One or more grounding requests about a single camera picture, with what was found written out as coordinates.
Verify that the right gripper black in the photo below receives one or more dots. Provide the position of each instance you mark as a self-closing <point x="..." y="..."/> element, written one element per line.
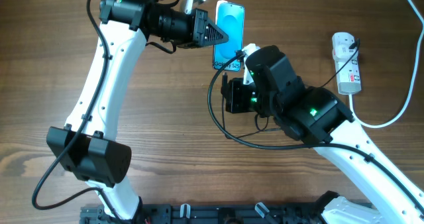
<point x="235" y="104"/>

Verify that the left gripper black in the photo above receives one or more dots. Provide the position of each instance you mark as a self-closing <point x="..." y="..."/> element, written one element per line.
<point x="199" y="24"/>

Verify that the teal Galaxy S25 smartphone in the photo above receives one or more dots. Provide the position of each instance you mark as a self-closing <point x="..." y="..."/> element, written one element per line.
<point x="230" y="18"/>

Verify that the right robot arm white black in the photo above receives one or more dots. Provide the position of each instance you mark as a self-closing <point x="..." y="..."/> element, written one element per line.
<point x="318" y="119"/>

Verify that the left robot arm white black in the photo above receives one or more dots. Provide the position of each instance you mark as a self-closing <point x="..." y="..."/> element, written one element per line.
<point x="86" y="145"/>

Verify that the white USB charger plug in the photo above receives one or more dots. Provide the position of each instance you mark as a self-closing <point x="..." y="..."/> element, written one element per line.
<point x="342" y="52"/>

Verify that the white power strip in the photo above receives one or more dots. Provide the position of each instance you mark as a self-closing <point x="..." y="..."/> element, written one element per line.
<point x="348" y="73"/>

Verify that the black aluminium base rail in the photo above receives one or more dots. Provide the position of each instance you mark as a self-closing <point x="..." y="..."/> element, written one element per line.
<point x="215" y="214"/>

